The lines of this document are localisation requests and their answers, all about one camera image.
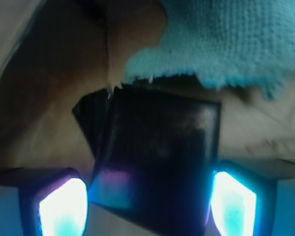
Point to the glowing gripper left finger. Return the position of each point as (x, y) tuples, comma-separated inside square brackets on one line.
[(53, 202)]

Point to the black box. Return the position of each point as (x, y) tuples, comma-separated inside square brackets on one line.
[(154, 154)]

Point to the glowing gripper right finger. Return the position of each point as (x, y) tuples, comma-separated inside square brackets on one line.
[(243, 200)]

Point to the brown paper bag bin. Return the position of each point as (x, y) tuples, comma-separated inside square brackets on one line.
[(54, 52)]

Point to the teal cloth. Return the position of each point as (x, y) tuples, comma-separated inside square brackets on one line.
[(223, 43)]

